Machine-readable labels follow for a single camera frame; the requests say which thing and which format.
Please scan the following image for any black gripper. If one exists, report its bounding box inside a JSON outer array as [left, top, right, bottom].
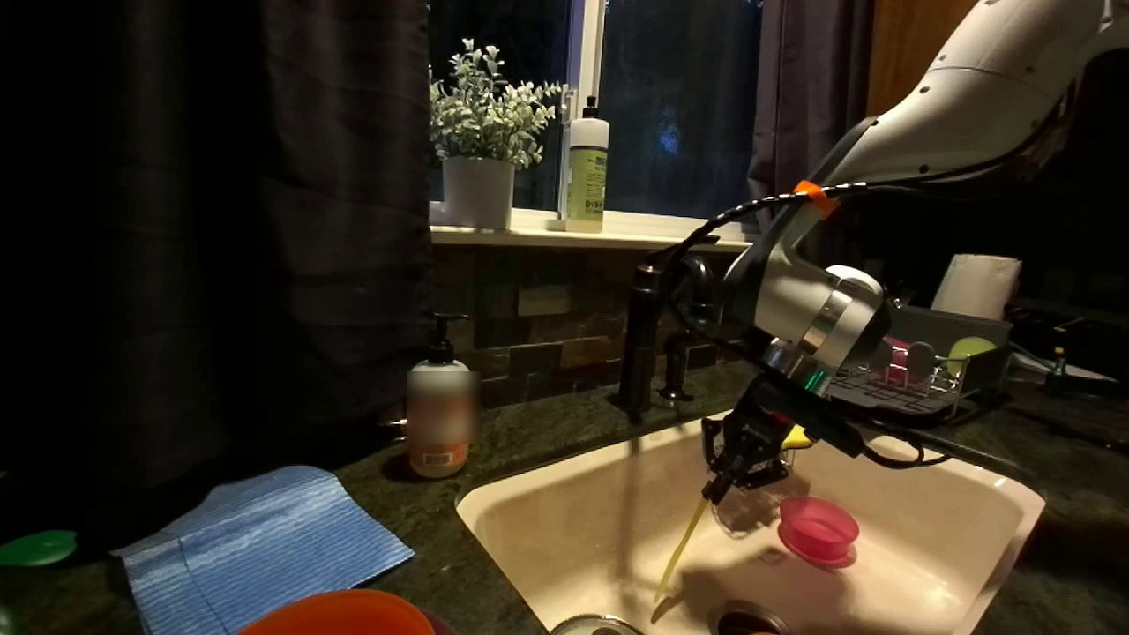
[[699, 372, 821, 507]]

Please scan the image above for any yellow plastic knife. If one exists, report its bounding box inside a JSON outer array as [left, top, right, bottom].
[[645, 497, 718, 624]]

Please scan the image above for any metal sink drain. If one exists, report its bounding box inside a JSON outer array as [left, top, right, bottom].
[[718, 602, 786, 635]]

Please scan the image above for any pink plate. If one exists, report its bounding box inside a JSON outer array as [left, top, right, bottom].
[[776, 495, 865, 574]]

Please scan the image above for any cream sink basin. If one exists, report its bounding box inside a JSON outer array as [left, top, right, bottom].
[[453, 410, 1048, 635]]

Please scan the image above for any black kitchen faucet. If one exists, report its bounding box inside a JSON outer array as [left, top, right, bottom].
[[616, 248, 756, 430]]

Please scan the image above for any round metal sink stopper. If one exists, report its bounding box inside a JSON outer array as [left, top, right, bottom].
[[546, 609, 645, 635]]

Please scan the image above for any orange label soap bottle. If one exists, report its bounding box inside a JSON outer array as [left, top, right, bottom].
[[405, 306, 478, 482]]

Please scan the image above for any green dish soap bottle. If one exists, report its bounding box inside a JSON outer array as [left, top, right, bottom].
[[554, 93, 616, 236]]

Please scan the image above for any orange bowl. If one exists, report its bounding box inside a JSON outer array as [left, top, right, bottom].
[[242, 586, 443, 635]]

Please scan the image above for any potted plant white pot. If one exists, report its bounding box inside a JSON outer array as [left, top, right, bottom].
[[429, 34, 571, 233]]

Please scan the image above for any blue dish cloth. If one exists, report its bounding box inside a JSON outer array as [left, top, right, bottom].
[[109, 464, 422, 635]]

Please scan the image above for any dark curtain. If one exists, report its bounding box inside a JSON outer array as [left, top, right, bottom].
[[0, 0, 435, 514]]

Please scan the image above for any green round lid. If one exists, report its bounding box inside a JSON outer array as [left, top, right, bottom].
[[0, 527, 81, 571]]

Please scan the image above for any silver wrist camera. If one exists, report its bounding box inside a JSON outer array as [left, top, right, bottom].
[[764, 335, 873, 410]]

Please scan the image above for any wire dish rack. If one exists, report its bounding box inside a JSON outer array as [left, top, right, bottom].
[[821, 299, 1018, 424]]

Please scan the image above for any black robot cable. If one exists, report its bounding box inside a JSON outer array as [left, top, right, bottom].
[[651, 172, 878, 303]]

